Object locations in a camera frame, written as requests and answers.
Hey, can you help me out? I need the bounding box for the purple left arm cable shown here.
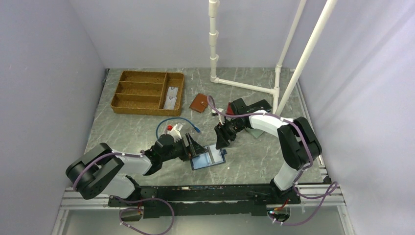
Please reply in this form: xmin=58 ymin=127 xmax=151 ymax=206
xmin=72 ymin=149 xmax=176 ymax=235

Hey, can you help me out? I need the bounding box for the blue leather card holder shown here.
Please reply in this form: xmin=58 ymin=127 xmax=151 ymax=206
xmin=190 ymin=144 xmax=227 ymax=170

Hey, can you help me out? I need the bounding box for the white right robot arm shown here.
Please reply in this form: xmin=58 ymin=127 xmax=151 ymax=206
xmin=214 ymin=98 xmax=322 ymax=203

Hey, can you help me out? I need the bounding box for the white credit card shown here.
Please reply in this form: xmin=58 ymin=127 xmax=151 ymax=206
xmin=166 ymin=86 xmax=179 ymax=97
xmin=163 ymin=96 xmax=177 ymax=110

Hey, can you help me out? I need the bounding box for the white pvc pipe frame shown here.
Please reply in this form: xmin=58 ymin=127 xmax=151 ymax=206
xmin=207 ymin=0 xmax=339 ymax=116

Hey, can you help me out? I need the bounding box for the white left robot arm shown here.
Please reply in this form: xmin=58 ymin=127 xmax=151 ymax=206
xmin=65 ymin=134 xmax=208 ymax=206

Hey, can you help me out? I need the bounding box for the wicker cutlery tray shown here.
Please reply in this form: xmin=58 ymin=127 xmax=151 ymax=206
xmin=111 ymin=70 xmax=184 ymax=117

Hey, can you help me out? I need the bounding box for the blue ethernet cable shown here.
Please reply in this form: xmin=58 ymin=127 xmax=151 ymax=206
xmin=155 ymin=117 xmax=202 ymax=140

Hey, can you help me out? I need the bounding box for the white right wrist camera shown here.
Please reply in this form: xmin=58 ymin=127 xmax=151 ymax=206
xmin=211 ymin=108 xmax=225 ymax=125

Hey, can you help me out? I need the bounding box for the brown leather card holder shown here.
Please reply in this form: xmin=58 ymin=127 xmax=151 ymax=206
xmin=189 ymin=93 xmax=208 ymax=113

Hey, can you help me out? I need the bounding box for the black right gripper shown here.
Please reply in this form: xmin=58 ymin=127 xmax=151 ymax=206
xmin=214 ymin=118 xmax=247 ymax=150

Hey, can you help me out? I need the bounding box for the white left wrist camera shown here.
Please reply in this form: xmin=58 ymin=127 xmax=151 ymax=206
xmin=165 ymin=123 xmax=183 ymax=139

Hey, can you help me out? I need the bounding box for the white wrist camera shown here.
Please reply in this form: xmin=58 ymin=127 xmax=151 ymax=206
xmin=165 ymin=123 xmax=183 ymax=139
xmin=211 ymin=108 xmax=225 ymax=125

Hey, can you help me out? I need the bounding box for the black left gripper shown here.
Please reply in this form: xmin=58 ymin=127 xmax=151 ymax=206
xmin=161 ymin=133 xmax=208 ymax=162

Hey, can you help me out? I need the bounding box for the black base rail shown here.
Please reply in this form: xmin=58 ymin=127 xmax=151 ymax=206
xmin=108 ymin=184 xmax=301 ymax=218

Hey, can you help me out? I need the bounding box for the black leather card holder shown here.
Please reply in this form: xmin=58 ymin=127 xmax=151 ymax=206
xmin=249 ymin=99 xmax=272 ymax=112

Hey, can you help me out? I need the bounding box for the red leather card holder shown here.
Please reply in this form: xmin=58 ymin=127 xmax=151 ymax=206
xmin=226 ymin=102 xmax=234 ymax=116

